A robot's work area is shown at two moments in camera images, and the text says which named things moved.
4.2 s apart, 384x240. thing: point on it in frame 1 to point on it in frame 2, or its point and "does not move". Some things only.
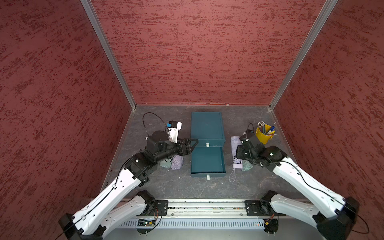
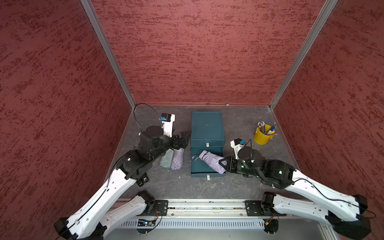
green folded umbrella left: x=166 y=164 does not move
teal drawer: x=208 y=162 does not move
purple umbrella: x=237 y=163 to x=213 y=161
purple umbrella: x=177 y=162 does not move
